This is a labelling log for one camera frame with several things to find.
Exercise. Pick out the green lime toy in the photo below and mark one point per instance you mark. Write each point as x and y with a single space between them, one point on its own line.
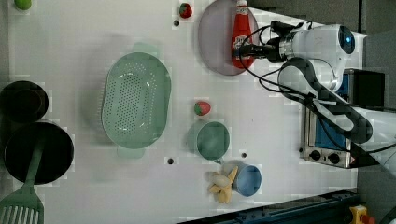
23 4

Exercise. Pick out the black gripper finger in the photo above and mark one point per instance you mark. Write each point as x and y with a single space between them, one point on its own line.
254 51

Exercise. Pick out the blue mug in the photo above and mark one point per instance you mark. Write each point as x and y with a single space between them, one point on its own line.
248 178

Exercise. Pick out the plush peeled banana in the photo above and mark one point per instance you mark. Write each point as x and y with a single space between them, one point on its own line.
222 185

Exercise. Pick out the green slotted spatula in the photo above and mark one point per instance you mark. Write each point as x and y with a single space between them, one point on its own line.
23 206

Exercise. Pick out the red plush strawberry centre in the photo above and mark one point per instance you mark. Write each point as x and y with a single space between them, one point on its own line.
202 108

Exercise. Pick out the red plush strawberry near plate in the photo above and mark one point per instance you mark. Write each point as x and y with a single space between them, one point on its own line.
185 10

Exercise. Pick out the yellow red emergency button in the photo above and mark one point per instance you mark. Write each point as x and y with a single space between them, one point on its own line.
360 215

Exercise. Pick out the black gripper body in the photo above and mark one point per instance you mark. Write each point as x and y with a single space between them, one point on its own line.
280 47

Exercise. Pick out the grey round plate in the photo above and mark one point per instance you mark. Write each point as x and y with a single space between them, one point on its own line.
215 36

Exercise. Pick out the large black pan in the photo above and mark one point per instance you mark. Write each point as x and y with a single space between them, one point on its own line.
57 153

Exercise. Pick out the green plastic colander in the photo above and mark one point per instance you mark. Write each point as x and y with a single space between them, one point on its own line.
136 99

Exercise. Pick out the green mug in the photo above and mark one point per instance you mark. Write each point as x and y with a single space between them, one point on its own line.
209 139

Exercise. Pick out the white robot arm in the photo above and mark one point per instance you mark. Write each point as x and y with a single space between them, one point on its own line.
314 60

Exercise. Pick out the red plush ketchup bottle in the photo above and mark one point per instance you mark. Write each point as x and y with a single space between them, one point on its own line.
241 32

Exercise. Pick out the small black pot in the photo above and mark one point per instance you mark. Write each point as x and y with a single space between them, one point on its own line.
24 102

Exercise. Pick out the silver toaster oven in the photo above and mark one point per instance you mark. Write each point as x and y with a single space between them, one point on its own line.
322 144

